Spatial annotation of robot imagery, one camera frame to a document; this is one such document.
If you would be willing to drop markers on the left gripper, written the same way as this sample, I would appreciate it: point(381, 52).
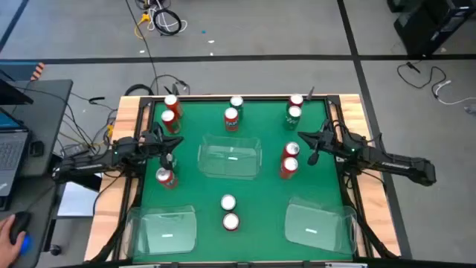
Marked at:
point(154, 140)

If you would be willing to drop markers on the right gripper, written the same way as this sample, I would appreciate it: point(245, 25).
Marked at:
point(329, 139)

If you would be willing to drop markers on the red Coca-Cola soda can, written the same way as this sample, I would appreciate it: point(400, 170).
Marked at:
point(231, 222)
point(292, 149)
point(296, 99)
point(171, 124)

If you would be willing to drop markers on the red Fanta soda can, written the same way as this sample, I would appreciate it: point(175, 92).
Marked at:
point(231, 121)
point(166, 178)
point(175, 108)
point(289, 168)

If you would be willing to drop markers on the clear plastic bin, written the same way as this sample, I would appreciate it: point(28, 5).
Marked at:
point(334, 223)
point(215, 164)
point(148, 238)

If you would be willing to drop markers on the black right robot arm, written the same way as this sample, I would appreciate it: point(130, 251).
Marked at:
point(394, 162)

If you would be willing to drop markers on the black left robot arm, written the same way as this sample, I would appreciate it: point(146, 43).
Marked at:
point(89, 164)

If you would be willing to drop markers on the green table mat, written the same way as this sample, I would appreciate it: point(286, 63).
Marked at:
point(260, 193)

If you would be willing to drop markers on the black desk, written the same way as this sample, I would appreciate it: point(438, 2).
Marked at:
point(48, 111)

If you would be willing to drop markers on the small black device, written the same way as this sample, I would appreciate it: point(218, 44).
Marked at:
point(36, 148)

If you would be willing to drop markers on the orange black striped block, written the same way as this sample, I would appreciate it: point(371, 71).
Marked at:
point(38, 71)

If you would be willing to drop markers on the black caster wheel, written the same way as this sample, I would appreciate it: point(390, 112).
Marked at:
point(56, 250)

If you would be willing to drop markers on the black laptop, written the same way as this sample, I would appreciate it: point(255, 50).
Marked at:
point(13, 156)

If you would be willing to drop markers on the black equipment case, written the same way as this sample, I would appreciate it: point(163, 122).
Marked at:
point(427, 26)

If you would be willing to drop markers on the black monitor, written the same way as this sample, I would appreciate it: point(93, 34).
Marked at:
point(11, 96)

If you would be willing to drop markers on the black computer mouse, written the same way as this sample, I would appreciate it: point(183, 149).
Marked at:
point(20, 221)

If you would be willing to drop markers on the dark blue mat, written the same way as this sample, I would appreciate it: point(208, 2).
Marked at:
point(15, 70)

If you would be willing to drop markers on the person's hand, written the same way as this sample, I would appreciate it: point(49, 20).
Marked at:
point(7, 249)

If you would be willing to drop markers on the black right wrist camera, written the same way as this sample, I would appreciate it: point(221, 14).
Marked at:
point(313, 159)

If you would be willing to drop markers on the black metal frame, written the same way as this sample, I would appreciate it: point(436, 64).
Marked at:
point(333, 101)

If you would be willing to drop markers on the short black post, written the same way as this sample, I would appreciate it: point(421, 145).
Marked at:
point(311, 93)
point(174, 89)

